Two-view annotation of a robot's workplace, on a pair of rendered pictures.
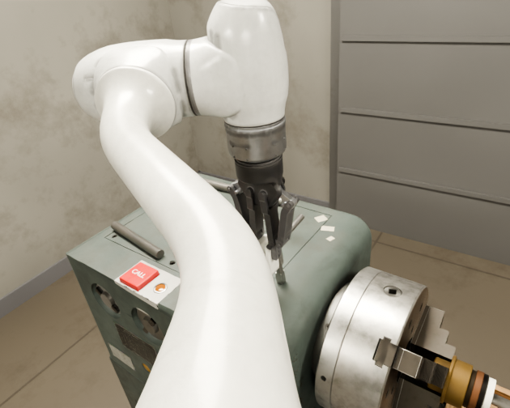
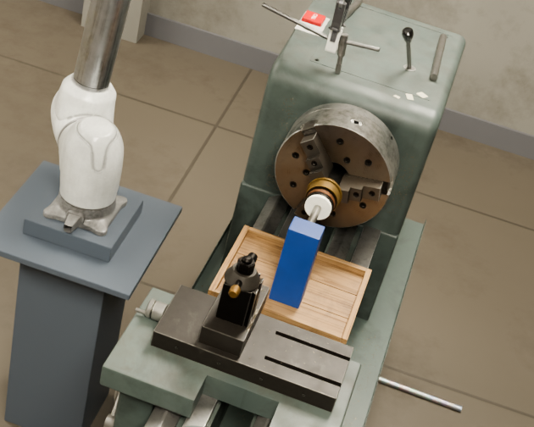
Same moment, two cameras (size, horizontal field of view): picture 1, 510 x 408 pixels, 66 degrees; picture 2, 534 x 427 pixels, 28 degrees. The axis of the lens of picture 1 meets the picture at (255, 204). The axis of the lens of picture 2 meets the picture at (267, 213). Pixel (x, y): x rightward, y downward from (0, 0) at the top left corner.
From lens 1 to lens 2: 2.50 m
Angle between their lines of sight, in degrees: 49
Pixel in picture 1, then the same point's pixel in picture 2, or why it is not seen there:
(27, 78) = not seen: outside the picture
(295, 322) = (309, 83)
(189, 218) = not seen: outside the picture
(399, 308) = (341, 122)
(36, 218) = (475, 41)
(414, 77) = not seen: outside the picture
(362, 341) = (313, 116)
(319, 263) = (365, 90)
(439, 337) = (354, 185)
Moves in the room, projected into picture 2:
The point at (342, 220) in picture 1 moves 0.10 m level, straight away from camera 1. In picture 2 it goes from (425, 105) to (459, 109)
